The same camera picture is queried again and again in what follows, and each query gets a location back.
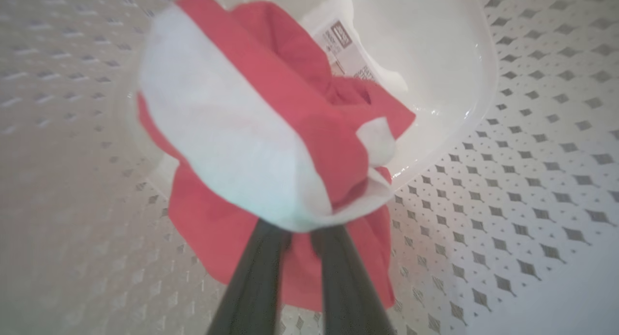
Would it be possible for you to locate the white printed label sticker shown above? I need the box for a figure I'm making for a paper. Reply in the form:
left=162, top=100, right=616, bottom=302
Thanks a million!
left=311, top=18, right=383, bottom=83

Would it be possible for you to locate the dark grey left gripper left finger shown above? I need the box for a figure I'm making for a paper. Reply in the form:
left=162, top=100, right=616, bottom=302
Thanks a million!
left=206, top=219, right=292, bottom=335

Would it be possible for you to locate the red and white cloth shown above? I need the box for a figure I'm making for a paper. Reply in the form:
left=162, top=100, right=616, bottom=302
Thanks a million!
left=135, top=0, right=417, bottom=312

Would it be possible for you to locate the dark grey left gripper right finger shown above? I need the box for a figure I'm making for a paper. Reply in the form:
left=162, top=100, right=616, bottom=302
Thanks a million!
left=310, top=224, right=398, bottom=335

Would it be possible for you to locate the white perforated laundry basket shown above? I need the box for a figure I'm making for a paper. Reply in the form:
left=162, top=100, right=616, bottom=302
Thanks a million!
left=0, top=0, right=619, bottom=335

